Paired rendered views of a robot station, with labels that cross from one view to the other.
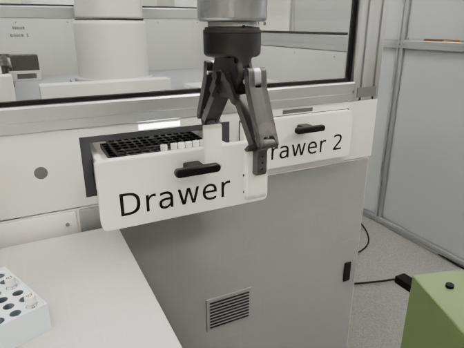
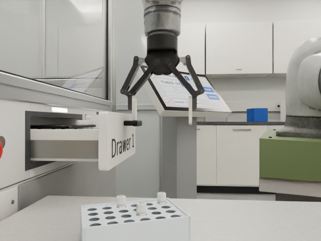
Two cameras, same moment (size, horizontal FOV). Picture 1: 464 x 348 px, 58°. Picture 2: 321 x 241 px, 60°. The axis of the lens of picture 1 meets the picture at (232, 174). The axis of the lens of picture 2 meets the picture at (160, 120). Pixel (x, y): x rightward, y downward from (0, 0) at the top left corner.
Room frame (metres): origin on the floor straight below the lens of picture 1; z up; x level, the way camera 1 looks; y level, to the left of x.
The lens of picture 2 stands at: (0.22, 0.58, 0.91)
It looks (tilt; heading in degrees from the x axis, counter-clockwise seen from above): 0 degrees down; 302
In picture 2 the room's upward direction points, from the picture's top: straight up
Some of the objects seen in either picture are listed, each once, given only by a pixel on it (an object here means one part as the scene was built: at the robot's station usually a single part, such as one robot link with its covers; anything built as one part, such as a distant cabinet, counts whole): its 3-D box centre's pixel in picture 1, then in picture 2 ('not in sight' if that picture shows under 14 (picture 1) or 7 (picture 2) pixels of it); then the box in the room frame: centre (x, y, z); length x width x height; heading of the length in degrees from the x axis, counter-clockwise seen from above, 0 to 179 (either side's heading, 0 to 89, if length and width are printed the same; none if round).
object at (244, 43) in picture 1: (232, 61); (162, 55); (0.57, 0.00, 1.07); 0.08 x 0.07 x 0.09; 27
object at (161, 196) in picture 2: (32, 311); (161, 209); (0.42, 0.24, 0.79); 0.01 x 0.01 x 0.05
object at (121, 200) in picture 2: (12, 292); (121, 213); (0.46, 0.29, 0.79); 0.01 x 0.01 x 0.05
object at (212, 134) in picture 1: (212, 146); (134, 110); (0.63, 0.03, 0.94); 0.03 x 0.01 x 0.07; 117
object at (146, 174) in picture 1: (189, 181); (121, 136); (0.64, 0.07, 0.87); 0.29 x 0.02 x 0.11; 117
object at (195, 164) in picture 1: (195, 168); (132, 123); (0.62, 0.06, 0.91); 0.07 x 0.04 x 0.01; 117
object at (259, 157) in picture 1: (263, 157); (197, 99); (0.49, -0.04, 0.96); 0.03 x 0.01 x 0.05; 27
